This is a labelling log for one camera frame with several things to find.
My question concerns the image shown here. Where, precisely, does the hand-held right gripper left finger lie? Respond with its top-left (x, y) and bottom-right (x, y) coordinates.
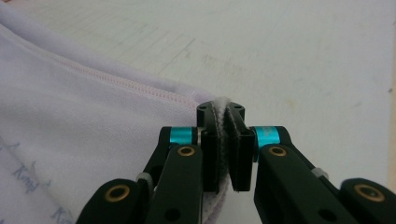
top-left (196, 101), bottom-right (223, 192)

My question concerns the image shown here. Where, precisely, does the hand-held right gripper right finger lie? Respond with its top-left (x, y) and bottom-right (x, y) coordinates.
top-left (223, 103), bottom-right (257, 192)

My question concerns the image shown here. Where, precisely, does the lilac printed towel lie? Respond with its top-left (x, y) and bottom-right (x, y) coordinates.
top-left (0, 3), bottom-right (232, 224)

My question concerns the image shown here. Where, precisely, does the white grid mat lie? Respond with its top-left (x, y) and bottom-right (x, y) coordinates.
top-left (6, 0), bottom-right (396, 224)

